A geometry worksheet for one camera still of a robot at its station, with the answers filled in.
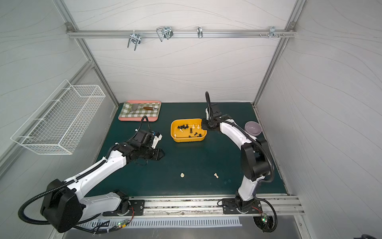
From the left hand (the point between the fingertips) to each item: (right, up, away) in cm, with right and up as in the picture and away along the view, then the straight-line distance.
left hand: (163, 154), depth 81 cm
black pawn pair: (+12, +14, +24) cm, 30 cm away
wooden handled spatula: (-30, +30, +38) cm, 57 cm away
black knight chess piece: (+21, +8, +20) cm, 31 cm away
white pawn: (+7, +12, +23) cm, 27 cm away
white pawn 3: (+20, +13, +24) cm, 34 cm away
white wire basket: (-46, +17, -12) cm, 51 cm away
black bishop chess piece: (+10, +13, +24) cm, 29 cm away
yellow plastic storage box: (+12, +12, +24) cm, 29 cm away
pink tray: (-25, +19, +30) cm, 43 cm away
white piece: (+30, -13, +3) cm, 33 cm away
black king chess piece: (+15, +11, +23) cm, 29 cm away
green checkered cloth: (-29, +26, +34) cm, 52 cm away
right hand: (+24, +17, +11) cm, 31 cm away
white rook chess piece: (+4, +8, +18) cm, 21 cm away
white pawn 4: (+10, -13, +3) cm, 17 cm away
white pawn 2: (+17, +14, +24) cm, 32 cm away
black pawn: (+18, +9, +20) cm, 29 cm away
